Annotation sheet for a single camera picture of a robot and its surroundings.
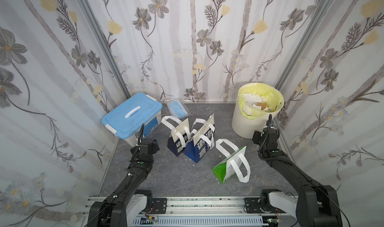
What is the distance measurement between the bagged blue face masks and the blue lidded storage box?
17cm

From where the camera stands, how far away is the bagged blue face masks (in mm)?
1132

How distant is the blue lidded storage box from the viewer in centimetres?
85
